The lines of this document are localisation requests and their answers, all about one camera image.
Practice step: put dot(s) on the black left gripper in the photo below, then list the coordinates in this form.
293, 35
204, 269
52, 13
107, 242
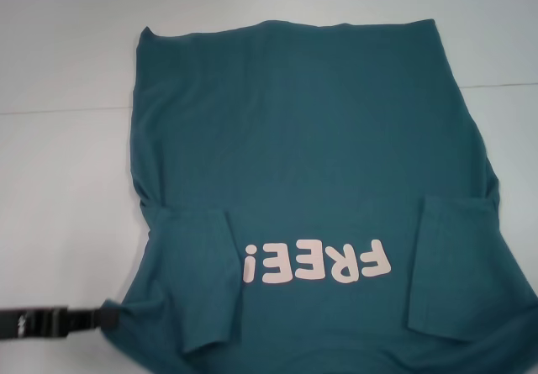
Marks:
25, 323

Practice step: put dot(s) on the teal t-shirt with pink print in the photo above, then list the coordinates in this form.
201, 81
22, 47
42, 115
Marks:
311, 138

